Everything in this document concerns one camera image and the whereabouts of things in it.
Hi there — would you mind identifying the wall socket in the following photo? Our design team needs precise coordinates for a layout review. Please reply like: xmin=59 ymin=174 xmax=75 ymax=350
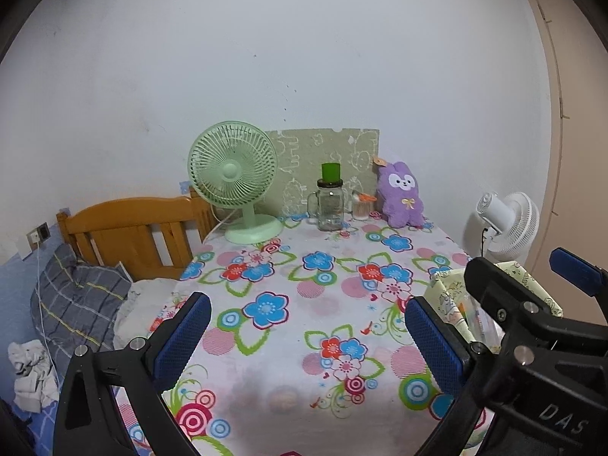
xmin=26 ymin=222 xmax=51 ymax=250

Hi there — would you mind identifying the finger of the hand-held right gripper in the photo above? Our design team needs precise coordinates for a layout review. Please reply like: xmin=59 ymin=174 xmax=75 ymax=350
xmin=549 ymin=247 xmax=608 ymax=340
xmin=464 ymin=256 xmax=608 ymax=419

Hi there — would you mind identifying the blue checked bed sheet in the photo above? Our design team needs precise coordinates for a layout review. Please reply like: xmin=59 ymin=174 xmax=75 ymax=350
xmin=12 ymin=389 xmax=67 ymax=456

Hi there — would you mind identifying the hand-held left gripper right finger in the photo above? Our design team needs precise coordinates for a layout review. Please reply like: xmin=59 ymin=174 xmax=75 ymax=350
xmin=404 ymin=294 xmax=500 ymax=456

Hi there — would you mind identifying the white standing fan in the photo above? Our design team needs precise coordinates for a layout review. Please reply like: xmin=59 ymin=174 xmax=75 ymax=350
xmin=476 ymin=191 xmax=541 ymax=267

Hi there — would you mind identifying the green patterned board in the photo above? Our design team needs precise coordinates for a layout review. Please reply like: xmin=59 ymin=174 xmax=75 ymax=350
xmin=263 ymin=127 xmax=381 ymax=219

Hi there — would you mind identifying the green desk fan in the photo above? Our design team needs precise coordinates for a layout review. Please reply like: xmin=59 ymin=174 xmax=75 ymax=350
xmin=187 ymin=120 xmax=284 ymax=245

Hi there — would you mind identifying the glass jar mug green lid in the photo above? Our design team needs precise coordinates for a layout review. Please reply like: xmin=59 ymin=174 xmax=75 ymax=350
xmin=307 ymin=162 xmax=346 ymax=233

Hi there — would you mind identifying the grey plaid pillow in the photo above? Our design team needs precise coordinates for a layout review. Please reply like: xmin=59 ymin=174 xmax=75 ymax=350
xmin=29 ymin=242 xmax=134 ymax=357

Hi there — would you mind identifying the white charging cable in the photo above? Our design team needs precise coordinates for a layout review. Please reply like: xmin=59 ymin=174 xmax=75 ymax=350
xmin=33 ymin=242 xmax=60 ymax=385

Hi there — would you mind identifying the clear plastic bag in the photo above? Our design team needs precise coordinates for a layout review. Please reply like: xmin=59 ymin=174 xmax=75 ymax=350
xmin=458 ymin=294 xmax=504 ymax=343

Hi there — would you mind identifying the crumpled white cloth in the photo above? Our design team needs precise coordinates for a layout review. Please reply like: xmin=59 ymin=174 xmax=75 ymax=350
xmin=7 ymin=339 xmax=60 ymax=412

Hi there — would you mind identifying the wooden bed headboard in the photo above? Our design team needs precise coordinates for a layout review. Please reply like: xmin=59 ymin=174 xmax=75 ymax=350
xmin=56 ymin=187 xmax=219 ymax=281

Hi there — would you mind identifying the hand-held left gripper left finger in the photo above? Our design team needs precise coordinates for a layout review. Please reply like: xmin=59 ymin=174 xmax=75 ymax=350
xmin=52 ymin=291 xmax=213 ymax=456

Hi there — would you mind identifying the purple plush bunny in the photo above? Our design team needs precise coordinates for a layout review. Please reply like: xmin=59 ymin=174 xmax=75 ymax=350
xmin=373 ymin=157 xmax=426 ymax=229

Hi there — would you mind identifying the beige door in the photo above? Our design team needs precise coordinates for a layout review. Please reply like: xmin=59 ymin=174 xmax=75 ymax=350
xmin=522 ymin=0 xmax=608 ymax=324

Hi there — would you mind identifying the yellow cartoon print box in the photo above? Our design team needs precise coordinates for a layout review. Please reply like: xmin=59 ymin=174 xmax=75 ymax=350
xmin=425 ymin=260 xmax=564 ymax=357

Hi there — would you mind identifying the floral tablecloth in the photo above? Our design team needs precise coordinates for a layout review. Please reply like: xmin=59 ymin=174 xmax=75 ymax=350
xmin=111 ymin=214 xmax=499 ymax=456

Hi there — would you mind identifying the white bed quilt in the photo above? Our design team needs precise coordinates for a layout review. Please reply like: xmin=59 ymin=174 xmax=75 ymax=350
xmin=114 ymin=275 xmax=184 ymax=338

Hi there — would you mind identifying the small cup with orange item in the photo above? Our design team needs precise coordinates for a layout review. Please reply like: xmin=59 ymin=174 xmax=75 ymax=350
xmin=351 ymin=190 xmax=376 ymax=222

